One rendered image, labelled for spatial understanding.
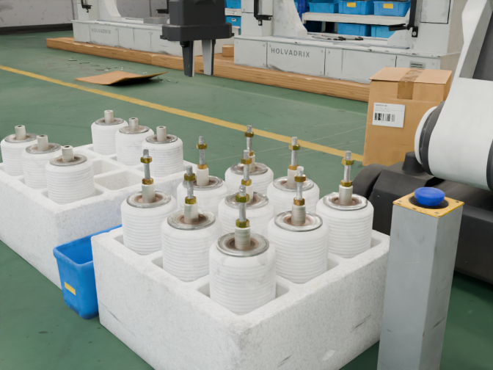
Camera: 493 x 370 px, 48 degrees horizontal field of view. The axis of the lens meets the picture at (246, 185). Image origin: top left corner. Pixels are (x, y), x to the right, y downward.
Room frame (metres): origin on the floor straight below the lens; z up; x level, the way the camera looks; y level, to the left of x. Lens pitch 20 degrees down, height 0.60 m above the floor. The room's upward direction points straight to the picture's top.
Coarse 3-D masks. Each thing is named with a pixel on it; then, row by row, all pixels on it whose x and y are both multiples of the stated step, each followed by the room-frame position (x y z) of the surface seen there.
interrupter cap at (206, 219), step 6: (180, 210) 0.82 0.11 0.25; (198, 210) 0.83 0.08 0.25; (204, 210) 0.82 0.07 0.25; (174, 216) 0.80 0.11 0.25; (180, 216) 0.80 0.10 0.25; (198, 216) 0.81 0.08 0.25; (204, 216) 0.80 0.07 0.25; (210, 216) 0.80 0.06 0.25; (168, 222) 0.78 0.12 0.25; (174, 222) 0.78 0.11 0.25; (180, 222) 0.78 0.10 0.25; (186, 222) 0.78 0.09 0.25; (198, 222) 0.78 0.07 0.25; (204, 222) 0.78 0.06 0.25; (210, 222) 0.77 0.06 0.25; (180, 228) 0.76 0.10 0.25; (186, 228) 0.76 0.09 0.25; (192, 228) 0.76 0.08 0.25; (198, 228) 0.76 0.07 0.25
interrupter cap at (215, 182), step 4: (196, 176) 0.99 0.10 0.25; (208, 176) 0.99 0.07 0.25; (212, 176) 0.99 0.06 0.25; (184, 180) 0.97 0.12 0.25; (196, 180) 0.97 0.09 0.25; (208, 180) 0.98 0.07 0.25; (212, 180) 0.97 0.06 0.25; (216, 180) 0.97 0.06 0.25; (220, 180) 0.97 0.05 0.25; (184, 184) 0.94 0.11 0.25; (196, 184) 0.95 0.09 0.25; (208, 184) 0.95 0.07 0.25; (212, 184) 0.95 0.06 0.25; (216, 184) 0.95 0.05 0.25; (220, 184) 0.94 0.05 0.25; (196, 188) 0.92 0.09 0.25; (200, 188) 0.92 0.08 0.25; (204, 188) 0.92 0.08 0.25; (208, 188) 0.93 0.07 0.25; (212, 188) 0.93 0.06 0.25; (216, 188) 0.93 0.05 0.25
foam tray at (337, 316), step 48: (96, 240) 0.87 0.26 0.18; (384, 240) 0.87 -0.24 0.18; (96, 288) 0.88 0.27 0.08; (144, 288) 0.76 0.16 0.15; (192, 288) 0.71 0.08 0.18; (288, 288) 0.71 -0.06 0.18; (336, 288) 0.73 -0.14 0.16; (384, 288) 0.83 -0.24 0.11; (144, 336) 0.77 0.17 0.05; (192, 336) 0.67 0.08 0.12; (240, 336) 0.60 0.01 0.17; (288, 336) 0.66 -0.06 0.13; (336, 336) 0.74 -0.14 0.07
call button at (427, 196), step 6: (420, 192) 0.71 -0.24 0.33; (426, 192) 0.71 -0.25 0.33; (432, 192) 0.71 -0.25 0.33; (438, 192) 0.71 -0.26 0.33; (420, 198) 0.70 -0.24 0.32; (426, 198) 0.70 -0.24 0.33; (432, 198) 0.69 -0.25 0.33; (438, 198) 0.69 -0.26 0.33; (444, 198) 0.70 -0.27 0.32; (426, 204) 0.70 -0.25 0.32; (432, 204) 0.70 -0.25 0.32; (438, 204) 0.70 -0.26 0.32
